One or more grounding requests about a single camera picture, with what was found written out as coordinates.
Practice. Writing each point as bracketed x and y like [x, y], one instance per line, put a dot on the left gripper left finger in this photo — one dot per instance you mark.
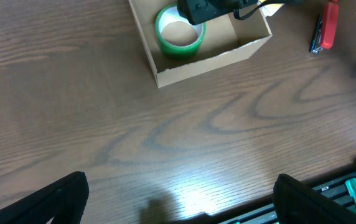
[61, 202]

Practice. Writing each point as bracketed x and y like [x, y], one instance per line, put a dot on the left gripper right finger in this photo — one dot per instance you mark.
[296, 203]

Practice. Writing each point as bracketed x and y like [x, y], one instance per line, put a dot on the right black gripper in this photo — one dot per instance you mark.
[200, 11]

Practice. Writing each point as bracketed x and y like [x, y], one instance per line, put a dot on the green tape roll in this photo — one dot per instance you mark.
[178, 38]

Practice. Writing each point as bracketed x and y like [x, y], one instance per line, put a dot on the brown cardboard box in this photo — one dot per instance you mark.
[226, 41]

